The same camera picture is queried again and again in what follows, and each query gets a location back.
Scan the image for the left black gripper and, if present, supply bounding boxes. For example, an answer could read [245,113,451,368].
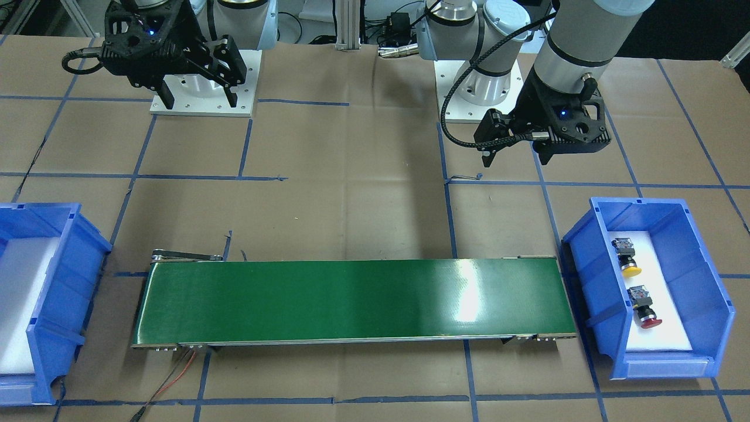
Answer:
[473,70,611,168]

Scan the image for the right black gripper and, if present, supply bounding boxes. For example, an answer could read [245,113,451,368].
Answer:
[100,1,247,110]

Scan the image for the yellow push button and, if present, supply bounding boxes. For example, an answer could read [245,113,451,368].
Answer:
[611,237,642,278]

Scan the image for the red push button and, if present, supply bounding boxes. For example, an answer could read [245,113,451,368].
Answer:
[627,285,663,329]

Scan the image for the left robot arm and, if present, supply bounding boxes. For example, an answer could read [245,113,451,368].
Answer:
[416,1,653,166]

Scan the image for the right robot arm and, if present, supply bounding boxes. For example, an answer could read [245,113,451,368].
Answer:
[97,1,278,117]

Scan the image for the blue storage bin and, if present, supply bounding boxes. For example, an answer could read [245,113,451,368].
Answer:
[1,203,112,407]
[564,197,735,380]

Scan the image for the green conveyor belt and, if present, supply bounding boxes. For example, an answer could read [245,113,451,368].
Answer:
[132,257,577,348]

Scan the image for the white foam pad bin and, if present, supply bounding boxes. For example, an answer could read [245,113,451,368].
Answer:
[609,232,692,352]
[1,237,60,376]

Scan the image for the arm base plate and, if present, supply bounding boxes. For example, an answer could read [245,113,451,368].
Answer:
[150,50,263,117]
[434,60,523,123]

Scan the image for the aluminium profile post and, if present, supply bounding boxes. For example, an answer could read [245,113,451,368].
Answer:
[333,1,364,51]

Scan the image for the red black conveyor wires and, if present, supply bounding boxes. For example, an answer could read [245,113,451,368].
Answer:
[129,349,197,422]

